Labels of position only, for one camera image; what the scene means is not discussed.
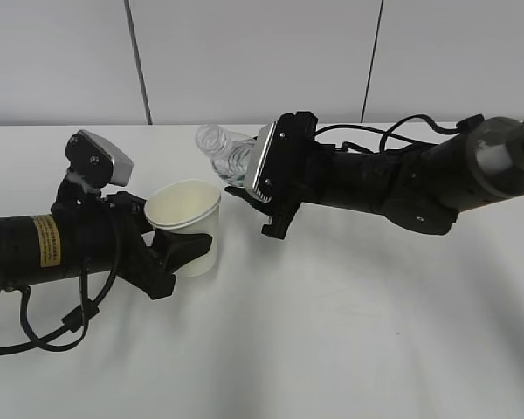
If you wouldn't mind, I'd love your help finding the clear green-label water bottle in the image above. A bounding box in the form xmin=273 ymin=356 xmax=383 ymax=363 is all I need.
xmin=195 ymin=124 xmax=257 ymax=188

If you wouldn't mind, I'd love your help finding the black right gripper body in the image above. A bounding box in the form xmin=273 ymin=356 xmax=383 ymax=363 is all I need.
xmin=261 ymin=111 xmax=321 ymax=239

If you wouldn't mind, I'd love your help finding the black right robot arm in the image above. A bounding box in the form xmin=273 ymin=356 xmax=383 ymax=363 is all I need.
xmin=228 ymin=111 xmax=524 ymax=239

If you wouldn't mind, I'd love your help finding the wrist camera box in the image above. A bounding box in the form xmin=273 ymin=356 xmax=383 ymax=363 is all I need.
xmin=65 ymin=129 xmax=134 ymax=189
xmin=243 ymin=121 xmax=277 ymax=203

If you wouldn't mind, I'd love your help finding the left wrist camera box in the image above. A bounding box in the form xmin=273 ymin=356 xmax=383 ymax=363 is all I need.
xmin=65 ymin=129 xmax=134 ymax=189

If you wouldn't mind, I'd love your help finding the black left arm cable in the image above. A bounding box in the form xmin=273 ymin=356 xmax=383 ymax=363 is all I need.
xmin=0 ymin=209 xmax=123 ymax=359

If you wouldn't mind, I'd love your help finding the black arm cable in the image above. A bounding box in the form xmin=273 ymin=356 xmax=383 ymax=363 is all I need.
xmin=316 ymin=102 xmax=524 ymax=154
xmin=0 ymin=209 xmax=123 ymax=359

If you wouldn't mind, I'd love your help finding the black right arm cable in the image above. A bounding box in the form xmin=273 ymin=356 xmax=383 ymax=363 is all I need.
xmin=316 ymin=102 xmax=524 ymax=154

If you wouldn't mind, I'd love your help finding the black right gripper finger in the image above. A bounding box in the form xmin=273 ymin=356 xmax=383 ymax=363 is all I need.
xmin=224 ymin=186 xmax=272 ymax=214

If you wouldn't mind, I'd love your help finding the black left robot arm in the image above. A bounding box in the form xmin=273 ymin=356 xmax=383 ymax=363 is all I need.
xmin=0 ymin=192 xmax=212 ymax=299

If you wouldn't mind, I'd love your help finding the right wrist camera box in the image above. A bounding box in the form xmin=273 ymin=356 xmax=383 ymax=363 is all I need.
xmin=243 ymin=121 xmax=277 ymax=203

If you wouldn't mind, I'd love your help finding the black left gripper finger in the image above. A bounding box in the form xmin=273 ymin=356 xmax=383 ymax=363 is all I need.
xmin=152 ymin=230 xmax=213 ymax=273

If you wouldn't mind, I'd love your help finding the white paper cup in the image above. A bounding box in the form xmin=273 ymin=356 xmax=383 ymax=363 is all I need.
xmin=144 ymin=179 xmax=221 ymax=278

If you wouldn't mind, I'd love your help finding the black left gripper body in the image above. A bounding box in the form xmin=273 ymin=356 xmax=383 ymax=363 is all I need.
xmin=85 ymin=191 xmax=176 ymax=300

